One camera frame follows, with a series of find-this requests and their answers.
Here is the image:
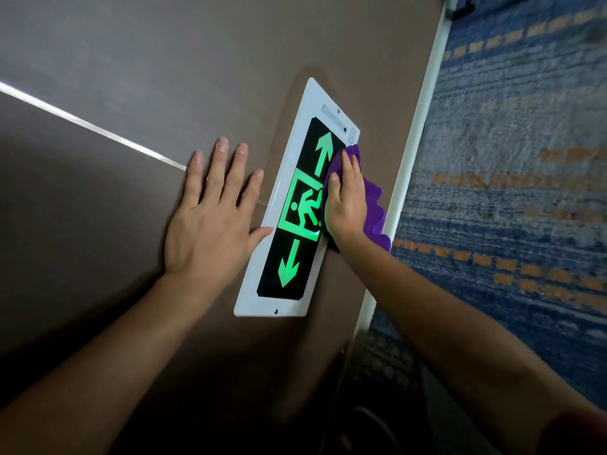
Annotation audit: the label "person's right hand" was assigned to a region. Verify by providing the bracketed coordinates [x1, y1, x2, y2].
[324, 150, 369, 250]

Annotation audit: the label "person's left hand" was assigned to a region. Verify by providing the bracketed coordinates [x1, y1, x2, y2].
[163, 136, 274, 293]

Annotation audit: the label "purple cleaning cloth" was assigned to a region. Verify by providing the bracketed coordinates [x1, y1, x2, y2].
[324, 144, 393, 253]

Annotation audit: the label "green illuminated exit sign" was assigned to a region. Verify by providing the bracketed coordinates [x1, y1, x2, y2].
[233, 77, 361, 318]

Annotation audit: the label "person's right forearm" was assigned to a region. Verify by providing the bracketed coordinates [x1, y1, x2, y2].
[334, 234, 607, 455]

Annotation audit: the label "person's left forearm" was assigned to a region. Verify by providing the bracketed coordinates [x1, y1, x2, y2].
[0, 272, 214, 455]

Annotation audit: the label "person's right dark shoe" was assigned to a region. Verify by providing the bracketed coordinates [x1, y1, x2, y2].
[348, 406, 404, 455]

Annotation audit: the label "person's grey trousers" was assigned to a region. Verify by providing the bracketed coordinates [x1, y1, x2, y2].
[422, 369, 499, 455]

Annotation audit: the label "person's red shirt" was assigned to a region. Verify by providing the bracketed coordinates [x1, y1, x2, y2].
[536, 407, 607, 455]

